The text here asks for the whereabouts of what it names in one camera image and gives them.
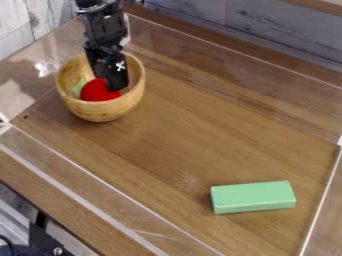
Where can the red strawberry toy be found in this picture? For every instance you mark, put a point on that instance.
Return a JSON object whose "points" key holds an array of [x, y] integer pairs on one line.
{"points": [[92, 90]]}

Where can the wooden bowl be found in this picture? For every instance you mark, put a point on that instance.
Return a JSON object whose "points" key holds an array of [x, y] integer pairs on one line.
{"points": [[101, 111]]}

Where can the green rectangular block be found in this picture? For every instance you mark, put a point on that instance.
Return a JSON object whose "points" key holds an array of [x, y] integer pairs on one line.
{"points": [[250, 197]]}

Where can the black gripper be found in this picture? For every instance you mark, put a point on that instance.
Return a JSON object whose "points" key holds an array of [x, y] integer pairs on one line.
{"points": [[105, 29]]}

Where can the black clamp under table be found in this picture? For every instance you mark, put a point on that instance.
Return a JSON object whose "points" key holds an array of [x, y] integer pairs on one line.
{"points": [[41, 243]]}

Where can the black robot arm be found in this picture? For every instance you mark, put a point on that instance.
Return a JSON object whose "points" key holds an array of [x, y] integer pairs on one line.
{"points": [[105, 30]]}

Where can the clear acrylic tray wall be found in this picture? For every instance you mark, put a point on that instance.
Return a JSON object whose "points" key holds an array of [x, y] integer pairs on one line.
{"points": [[224, 119]]}

